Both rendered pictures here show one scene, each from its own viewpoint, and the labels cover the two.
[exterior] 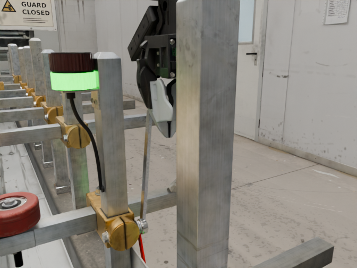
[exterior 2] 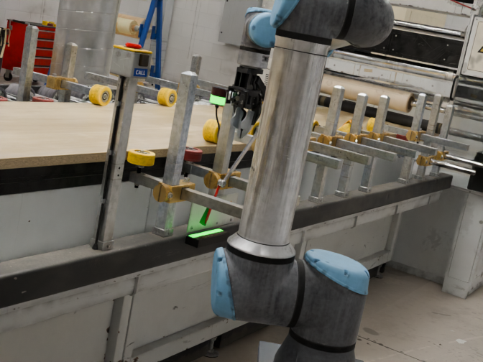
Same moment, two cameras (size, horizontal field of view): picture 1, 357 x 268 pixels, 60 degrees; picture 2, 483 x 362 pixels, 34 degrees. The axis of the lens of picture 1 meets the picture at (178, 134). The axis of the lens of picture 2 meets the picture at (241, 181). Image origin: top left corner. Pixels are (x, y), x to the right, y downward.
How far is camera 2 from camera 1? 2.15 m
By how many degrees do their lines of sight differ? 59
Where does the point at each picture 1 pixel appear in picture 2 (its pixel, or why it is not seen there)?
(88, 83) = (218, 101)
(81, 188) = not seen: hidden behind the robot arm
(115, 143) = (223, 134)
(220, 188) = (178, 127)
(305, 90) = not seen: outside the picture
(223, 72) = (184, 93)
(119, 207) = (218, 168)
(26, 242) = (187, 169)
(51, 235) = (197, 172)
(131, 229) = (213, 178)
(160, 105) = (236, 119)
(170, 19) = (238, 80)
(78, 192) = not seen: hidden behind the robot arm
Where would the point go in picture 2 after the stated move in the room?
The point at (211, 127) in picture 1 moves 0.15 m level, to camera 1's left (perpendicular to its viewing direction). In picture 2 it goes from (178, 107) to (159, 98)
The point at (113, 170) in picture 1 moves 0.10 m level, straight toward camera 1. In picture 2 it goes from (220, 147) to (194, 146)
